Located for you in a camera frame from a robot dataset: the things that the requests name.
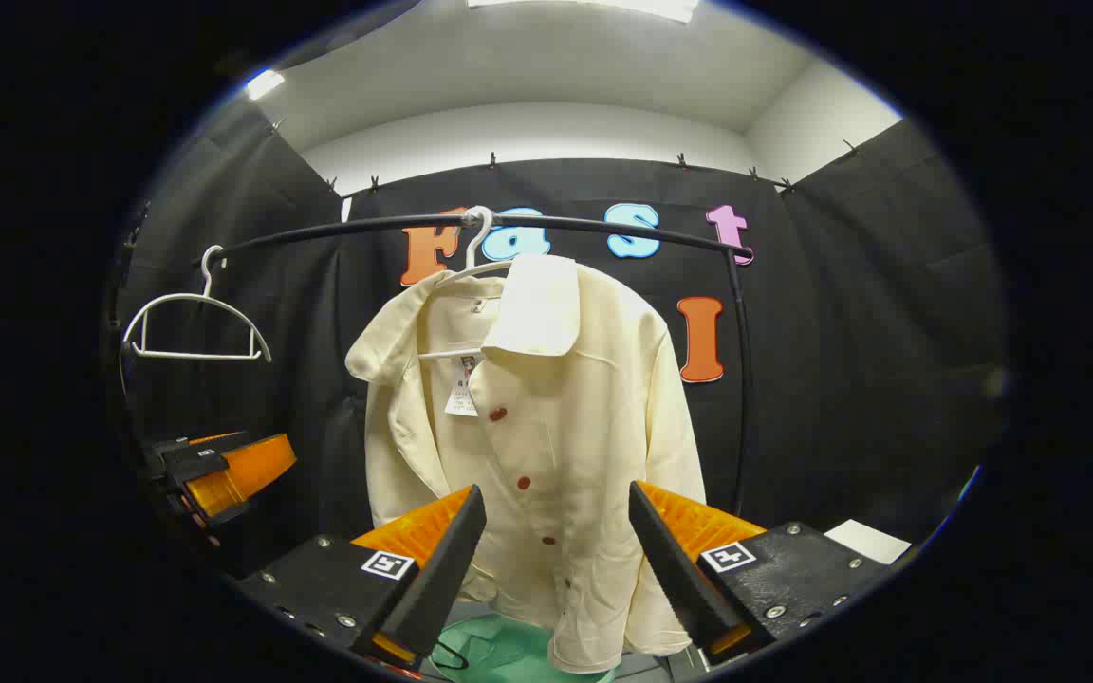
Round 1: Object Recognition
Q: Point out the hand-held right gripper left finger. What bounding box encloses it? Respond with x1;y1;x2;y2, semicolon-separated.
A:
233;484;489;679

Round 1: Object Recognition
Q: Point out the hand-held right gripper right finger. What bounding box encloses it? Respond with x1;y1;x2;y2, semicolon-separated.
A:
628;480;892;670

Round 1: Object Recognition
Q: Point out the long ceiling light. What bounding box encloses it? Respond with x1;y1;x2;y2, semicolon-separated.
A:
466;0;699;23

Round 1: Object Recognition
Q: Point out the white plastic clothes hanger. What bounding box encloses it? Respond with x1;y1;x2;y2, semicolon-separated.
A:
121;245;273;364
418;205;515;361

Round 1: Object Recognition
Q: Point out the cream button-up shirt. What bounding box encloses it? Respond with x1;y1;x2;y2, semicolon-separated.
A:
345;253;707;674

